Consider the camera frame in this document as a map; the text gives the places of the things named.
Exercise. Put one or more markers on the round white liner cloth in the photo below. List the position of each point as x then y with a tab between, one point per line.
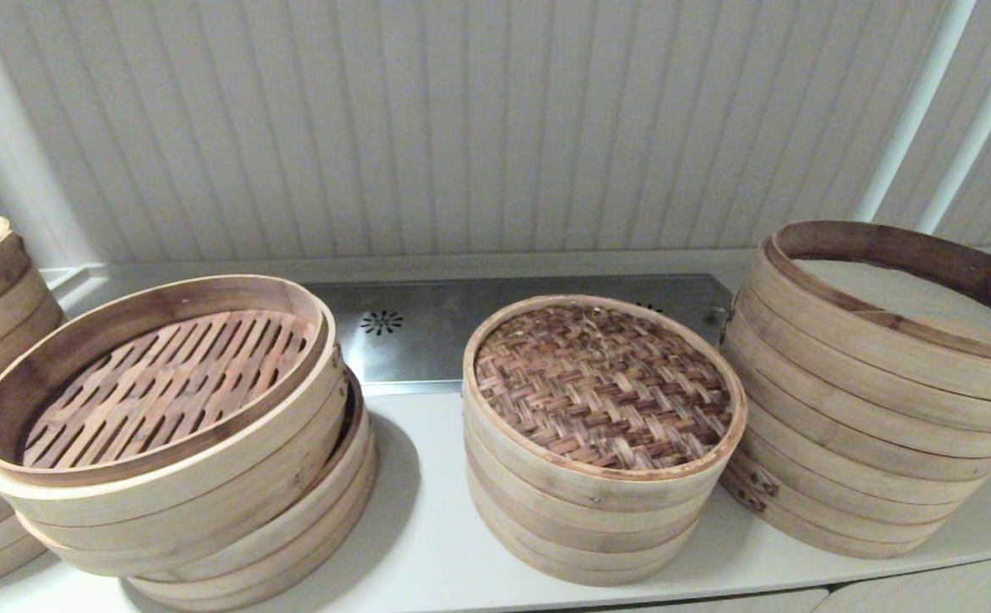
913	298

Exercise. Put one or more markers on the woven bamboo steamer lid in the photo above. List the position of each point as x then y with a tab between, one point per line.
598	392

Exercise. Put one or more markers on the small bamboo steamer basket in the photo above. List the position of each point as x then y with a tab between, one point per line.
581	549

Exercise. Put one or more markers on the beige cabinet door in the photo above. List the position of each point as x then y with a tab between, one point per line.
955	592

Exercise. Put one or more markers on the thin white pole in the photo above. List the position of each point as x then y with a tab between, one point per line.
987	119
917	106

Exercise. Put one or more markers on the thick white pillar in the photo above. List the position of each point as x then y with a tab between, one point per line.
14	145

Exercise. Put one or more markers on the steel plate with vent holes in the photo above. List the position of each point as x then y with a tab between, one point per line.
427	340

